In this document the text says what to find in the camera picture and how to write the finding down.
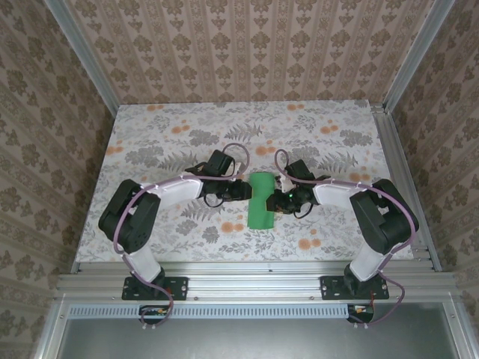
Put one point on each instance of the green square paper sheet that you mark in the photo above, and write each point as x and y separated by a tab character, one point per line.
260	217

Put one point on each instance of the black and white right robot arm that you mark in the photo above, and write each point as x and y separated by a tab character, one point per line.
385	224

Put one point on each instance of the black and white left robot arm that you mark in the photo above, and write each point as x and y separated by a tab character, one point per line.
131	220

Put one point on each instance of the grey metal sheet panel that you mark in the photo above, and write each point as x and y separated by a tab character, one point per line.
254	340

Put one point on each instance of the floral patterned table cover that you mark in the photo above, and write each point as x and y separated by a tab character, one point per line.
224	123

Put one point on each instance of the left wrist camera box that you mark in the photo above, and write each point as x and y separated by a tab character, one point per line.
220	161

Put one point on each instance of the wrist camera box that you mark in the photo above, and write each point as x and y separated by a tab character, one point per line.
299	170
220	161

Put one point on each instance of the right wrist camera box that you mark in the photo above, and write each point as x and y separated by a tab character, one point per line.
299	170

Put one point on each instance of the aluminium mounting rail beam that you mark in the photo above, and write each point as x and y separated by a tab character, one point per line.
254	284

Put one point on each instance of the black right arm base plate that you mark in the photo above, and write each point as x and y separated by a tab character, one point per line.
329	288

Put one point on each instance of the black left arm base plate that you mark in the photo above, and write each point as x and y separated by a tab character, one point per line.
179	288

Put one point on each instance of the aluminium side rail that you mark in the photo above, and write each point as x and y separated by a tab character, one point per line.
392	149

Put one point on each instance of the aluminium frame post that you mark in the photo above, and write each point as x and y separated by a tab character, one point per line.
83	56
415	56

